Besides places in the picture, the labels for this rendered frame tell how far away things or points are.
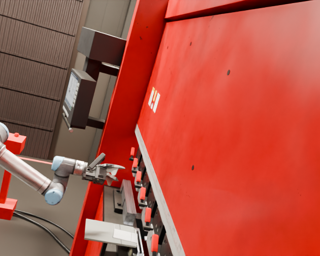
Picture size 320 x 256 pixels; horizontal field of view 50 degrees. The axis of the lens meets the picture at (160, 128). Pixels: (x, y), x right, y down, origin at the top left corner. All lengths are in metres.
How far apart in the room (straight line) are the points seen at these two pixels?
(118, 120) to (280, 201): 1.93
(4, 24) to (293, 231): 4.58
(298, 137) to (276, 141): 0.07
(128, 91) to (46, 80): 2.57
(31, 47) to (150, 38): 2.68
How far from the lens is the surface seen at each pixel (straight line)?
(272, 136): 0.76
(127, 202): 2.28
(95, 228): 1.86
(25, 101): 5.00
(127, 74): 2.45
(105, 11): 4.90
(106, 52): 2.59
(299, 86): 0.73
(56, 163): 1.75
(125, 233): 1.88
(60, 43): 4.85
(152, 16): 2.45
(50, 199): 1.67
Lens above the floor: 1.96
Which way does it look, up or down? 12 degrees down
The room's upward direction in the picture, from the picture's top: 17 degrees clockwise
